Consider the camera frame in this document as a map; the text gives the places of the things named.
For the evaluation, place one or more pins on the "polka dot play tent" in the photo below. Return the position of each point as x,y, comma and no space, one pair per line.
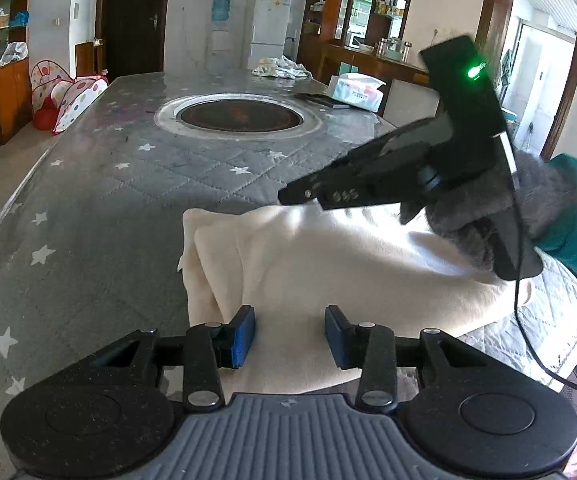
73,100

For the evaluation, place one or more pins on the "tissue pack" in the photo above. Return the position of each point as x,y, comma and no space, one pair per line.
356,92

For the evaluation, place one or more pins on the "dark wooden door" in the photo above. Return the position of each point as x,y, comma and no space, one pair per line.
131,25

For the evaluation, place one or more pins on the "person's right hand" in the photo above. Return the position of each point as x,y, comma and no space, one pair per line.
461,240

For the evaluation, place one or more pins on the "white water dispenser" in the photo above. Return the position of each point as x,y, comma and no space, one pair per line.
220,50

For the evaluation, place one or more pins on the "person's right forearm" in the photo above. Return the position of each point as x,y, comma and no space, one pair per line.
575,230

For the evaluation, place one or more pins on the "round built-in hot pot cooker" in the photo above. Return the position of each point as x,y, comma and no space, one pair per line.
241,114

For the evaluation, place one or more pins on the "cream cloth garment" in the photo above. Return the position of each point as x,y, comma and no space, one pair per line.
343,260

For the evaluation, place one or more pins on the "blue water bottle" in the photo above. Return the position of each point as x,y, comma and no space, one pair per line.
221,9

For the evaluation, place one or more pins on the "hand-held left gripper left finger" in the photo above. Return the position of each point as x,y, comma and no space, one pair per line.
241,332

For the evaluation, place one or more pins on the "crumpled white cloth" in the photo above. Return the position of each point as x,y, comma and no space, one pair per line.
278,67

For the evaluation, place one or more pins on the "grey star quilted table cover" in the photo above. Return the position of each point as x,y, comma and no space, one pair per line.
118,185

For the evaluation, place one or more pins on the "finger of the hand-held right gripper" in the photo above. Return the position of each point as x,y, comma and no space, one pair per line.
348,180

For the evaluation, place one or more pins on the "black flat device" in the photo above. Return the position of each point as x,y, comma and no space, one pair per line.
318,100

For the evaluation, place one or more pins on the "dark wooden sideboard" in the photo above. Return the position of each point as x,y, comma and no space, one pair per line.
398,70

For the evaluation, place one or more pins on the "dark wooden display shelf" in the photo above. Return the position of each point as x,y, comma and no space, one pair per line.
328,10

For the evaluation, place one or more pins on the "white fridge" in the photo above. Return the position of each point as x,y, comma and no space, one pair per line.
268,30

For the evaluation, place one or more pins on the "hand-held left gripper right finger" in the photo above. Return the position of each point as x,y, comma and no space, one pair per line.
336,340

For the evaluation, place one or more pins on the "teal box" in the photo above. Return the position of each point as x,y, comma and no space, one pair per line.
347,69

